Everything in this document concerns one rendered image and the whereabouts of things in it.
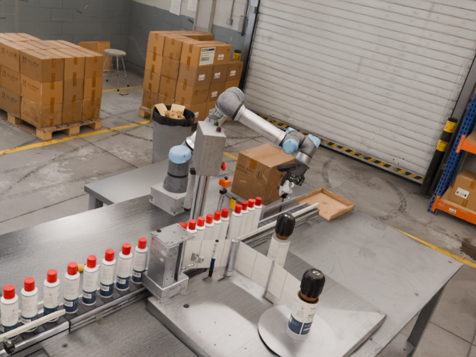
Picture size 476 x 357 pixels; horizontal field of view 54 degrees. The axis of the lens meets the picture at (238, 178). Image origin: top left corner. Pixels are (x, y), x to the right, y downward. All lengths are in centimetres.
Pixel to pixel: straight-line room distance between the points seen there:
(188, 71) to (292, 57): 165
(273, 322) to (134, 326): 54
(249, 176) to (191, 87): 331
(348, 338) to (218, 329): 53
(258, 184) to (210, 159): 82
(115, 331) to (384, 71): 515
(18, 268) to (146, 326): 62
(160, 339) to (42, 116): 391
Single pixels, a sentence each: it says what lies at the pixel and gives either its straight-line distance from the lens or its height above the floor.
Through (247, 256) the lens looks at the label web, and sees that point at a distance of 202.
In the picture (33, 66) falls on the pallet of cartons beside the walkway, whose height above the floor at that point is 79.
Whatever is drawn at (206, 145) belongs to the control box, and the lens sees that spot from 194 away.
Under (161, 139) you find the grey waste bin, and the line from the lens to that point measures 486.
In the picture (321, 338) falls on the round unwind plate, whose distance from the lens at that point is 193.
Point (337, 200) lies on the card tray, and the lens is 318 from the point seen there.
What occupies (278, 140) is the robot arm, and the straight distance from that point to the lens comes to 236.
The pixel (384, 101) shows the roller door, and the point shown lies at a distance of 635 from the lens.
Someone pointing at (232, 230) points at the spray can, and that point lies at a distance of 228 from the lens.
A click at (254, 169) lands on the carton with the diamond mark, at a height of 106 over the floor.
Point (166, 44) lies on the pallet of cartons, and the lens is 614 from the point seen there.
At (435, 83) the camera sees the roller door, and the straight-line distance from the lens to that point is 617.
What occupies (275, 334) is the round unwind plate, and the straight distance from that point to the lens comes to 187.
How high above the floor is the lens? 213
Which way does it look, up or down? 24 degrees down
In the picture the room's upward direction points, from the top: 12 degrees clockwise
